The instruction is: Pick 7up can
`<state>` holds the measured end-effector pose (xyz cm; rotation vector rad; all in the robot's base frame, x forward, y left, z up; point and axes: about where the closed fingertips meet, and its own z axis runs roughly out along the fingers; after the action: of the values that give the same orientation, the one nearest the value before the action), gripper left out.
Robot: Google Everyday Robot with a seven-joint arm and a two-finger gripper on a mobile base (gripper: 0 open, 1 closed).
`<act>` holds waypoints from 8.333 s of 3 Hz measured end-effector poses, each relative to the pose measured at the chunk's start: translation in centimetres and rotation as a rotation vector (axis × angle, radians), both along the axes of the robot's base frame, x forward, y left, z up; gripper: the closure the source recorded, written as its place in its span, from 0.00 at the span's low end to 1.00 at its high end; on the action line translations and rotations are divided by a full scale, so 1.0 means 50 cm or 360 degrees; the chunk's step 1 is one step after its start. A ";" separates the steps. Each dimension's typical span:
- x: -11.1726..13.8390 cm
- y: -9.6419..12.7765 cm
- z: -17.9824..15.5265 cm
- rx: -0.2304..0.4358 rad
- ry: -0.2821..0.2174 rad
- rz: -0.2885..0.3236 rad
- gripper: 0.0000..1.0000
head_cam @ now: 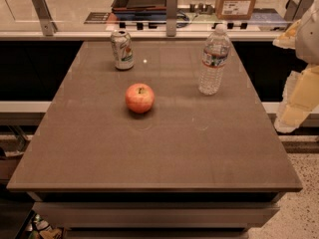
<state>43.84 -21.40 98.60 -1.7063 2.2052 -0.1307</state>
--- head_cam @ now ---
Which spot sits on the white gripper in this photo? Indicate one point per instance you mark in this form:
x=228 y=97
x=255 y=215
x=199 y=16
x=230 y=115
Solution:
x=309 y=37

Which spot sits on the white green 7up can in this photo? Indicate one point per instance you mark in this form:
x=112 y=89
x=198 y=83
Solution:
x=122 y=49

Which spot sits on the clear plastic water bottle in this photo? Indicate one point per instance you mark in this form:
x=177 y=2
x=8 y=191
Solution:
x=213 y=60

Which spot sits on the cardboard box with label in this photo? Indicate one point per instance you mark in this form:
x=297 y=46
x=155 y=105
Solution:
x=234 y=9

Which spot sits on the red apple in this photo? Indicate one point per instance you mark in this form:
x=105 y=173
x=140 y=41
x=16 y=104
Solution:
x=139 y=98

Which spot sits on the dark open tray box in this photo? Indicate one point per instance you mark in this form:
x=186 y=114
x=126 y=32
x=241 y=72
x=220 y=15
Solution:
x=140 y=10

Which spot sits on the brown table with shelf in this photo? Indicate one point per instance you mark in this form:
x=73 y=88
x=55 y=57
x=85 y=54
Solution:
x=192 y=163

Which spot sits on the right metal glass bracket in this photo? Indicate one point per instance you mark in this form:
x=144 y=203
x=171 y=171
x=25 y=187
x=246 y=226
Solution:
x=295 y=9

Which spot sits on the metal glass bracket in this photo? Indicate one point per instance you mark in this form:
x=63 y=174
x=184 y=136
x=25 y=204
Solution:
x=171 y=11
x=47 y=24
x=295 y=9

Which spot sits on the middle metal glass bracket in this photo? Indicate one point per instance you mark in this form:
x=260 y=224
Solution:
x=171 y=11

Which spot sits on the left metal glass bracket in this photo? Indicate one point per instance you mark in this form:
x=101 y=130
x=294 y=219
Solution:
x=47 y=24

